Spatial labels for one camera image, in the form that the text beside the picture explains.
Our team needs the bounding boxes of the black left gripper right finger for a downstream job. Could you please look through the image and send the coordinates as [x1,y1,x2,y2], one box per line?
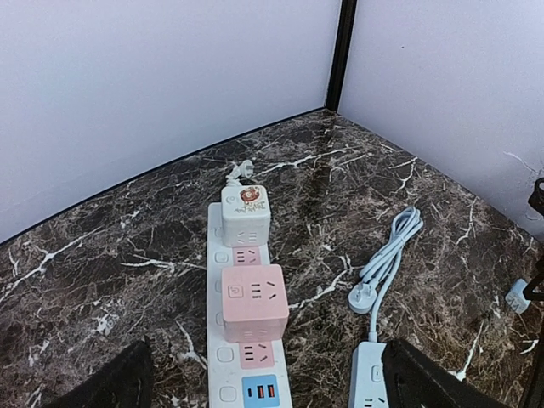
[382,339,503,408]

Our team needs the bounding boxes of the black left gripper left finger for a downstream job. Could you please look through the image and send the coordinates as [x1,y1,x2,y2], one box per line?
[46,337,154,408]

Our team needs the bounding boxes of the blue small power strip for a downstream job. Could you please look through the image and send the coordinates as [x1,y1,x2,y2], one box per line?
[348,342,388,408]

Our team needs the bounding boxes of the white multicolour power strip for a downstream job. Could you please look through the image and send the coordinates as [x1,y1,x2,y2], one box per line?
[207,203,292,407]

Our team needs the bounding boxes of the small blue cube adapter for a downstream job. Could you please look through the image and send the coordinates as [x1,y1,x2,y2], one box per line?
[505,279,530,315]

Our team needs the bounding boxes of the large pink cube adapter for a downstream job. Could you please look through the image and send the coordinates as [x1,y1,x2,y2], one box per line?
[221,264,289,343]

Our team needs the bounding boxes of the blue power strip cable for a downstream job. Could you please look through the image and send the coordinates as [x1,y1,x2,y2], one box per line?
[347,207,425,343]

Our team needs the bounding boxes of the white cube socket adapter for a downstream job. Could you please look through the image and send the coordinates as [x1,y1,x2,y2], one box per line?
[221,184,271,247]

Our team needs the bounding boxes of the white power strip cable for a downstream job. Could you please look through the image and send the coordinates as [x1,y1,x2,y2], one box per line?
[224,159,258,190]

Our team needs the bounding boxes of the right black frame post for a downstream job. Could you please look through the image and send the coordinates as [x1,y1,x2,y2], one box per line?
[324,0,358,111]

